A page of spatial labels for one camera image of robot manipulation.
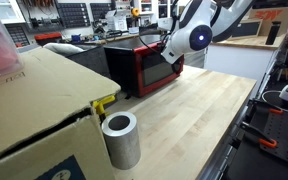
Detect aluminium hollow cylinder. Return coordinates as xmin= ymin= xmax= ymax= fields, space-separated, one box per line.
xmin=100 ymin=111 xmax=142 ymax=171

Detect yellow round tool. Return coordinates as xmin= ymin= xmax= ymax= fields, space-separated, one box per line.
xmin=131 ymin=6 xmax=141 ymax=18

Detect cardboard box orange print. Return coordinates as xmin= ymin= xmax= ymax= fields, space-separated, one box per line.
xmin=246 ymin=5 xmax=288 ymax=38

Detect black framed panel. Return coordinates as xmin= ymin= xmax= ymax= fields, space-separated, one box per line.
xmin=231 ymin=18 xmax=264 ymax=40

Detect white box machine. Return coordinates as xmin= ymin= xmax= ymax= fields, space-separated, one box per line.
xmin=104 ymin=9 xmax=129 ymax=33

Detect black tumbler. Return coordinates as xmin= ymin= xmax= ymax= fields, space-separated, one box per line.
xmin=264 ymin=20 xmax=282 ymax=46

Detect white open shelf unit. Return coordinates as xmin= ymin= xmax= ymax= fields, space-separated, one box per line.
xmin=133 ymin=0 xmax=172 ymax=22

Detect black clamp orange handle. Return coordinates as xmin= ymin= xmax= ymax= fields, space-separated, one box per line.
xmin=252 ymin=98 xmax=285 ymax=116
xmin=239 ymin=121 xmax=279 ymax=150

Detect white cable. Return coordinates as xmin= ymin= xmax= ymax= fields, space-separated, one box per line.
xmin=261 ymin=89 xmax=288 ymax=116

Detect red toolbox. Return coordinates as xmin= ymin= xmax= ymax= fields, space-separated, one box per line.
xmin=33 ymin=31 xmax=64 ymax=47

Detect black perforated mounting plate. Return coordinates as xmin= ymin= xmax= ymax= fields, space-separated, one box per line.
xmin=258 ymin=108 xmax=288 ymax=170

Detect black robot cart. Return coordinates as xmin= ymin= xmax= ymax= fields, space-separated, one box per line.
xmin=197 ymin=66 xmax=288 ymax=180

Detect yellow T-handle hex key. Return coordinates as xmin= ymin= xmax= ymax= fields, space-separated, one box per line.
xmin=91 ymin=94 xmax=117 ymax=124

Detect small black parts organizer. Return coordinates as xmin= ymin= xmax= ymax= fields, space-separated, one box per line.
xmin=4 ymin=24 xmax=31 ymax=48

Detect large brown cardboard box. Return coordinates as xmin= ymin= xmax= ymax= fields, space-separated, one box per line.
xmin=0 ymin=46 xmax=122 ymax=180

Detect large black parts organizer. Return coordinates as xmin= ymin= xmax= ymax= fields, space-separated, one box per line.
xmin=56 ymin=2 xmax=92 ymax=30
xmin=89 ymin=2 xmax=114 ymax=22

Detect wooden workbench with shelves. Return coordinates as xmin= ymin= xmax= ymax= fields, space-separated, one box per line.
xmin=17 ymin=30 xmax=142 ymax=47

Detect dark grey felt bin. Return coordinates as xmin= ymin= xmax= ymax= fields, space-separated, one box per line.
xmin=64 ymin=44 xmax=112 ymax=80

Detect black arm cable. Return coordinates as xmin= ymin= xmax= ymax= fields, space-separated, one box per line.
xmin=137 ymin=0 xmax=180 ymax=58

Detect red black microwave body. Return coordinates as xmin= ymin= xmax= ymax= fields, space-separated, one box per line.
xmin=102 ymin=34 xmax=186 ymax=99

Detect wooden counter white base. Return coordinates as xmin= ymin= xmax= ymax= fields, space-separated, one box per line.
xmin=203 ymin=34 xmax=287 ymax=98

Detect hand tool wall rack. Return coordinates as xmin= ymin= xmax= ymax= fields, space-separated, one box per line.
xmin=21 ymin=0 xmax=57 ymax=8

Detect white cloth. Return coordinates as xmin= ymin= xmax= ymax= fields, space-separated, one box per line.
xmin=43 ymin=42 xmax=86 ymax=57

